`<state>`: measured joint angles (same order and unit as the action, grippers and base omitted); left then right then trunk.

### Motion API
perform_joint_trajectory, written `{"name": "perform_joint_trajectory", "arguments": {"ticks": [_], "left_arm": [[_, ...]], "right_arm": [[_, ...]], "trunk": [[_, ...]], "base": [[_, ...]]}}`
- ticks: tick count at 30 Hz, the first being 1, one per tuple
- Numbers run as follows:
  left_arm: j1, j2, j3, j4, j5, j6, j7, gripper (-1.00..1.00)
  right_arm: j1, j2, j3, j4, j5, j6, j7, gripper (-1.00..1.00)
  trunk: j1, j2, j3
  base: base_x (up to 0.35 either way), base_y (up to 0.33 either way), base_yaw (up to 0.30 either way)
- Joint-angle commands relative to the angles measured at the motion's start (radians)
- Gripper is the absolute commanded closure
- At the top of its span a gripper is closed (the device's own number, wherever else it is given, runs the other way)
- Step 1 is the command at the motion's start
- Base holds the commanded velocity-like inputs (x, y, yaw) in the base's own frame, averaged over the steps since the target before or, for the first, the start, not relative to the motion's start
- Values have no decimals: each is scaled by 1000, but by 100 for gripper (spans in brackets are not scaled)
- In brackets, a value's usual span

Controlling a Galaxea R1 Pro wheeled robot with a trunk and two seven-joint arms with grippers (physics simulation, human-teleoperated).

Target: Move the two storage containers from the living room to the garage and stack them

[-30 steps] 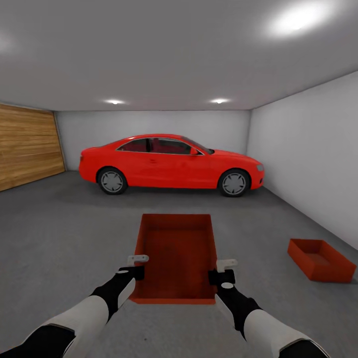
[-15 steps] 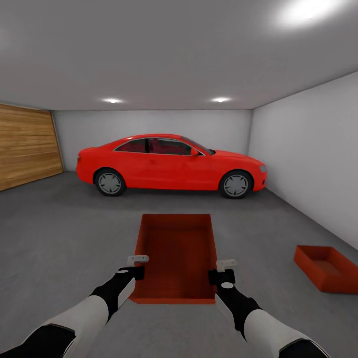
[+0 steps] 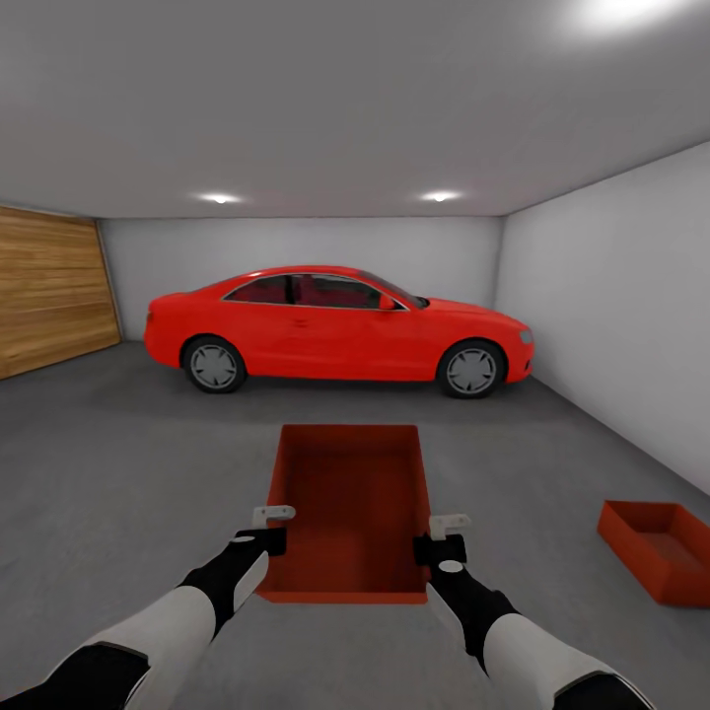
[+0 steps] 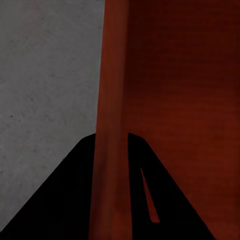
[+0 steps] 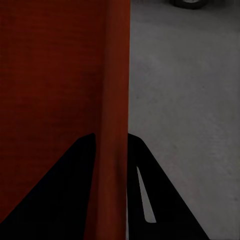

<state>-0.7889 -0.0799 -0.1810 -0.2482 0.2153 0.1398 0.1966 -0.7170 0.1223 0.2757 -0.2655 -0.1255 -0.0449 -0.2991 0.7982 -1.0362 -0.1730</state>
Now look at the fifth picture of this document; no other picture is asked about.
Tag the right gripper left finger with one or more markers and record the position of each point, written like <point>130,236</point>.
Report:
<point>56,208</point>

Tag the storage box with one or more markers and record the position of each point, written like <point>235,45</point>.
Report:
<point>64,74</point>

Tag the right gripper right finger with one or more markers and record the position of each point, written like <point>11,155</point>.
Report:
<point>174,219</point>

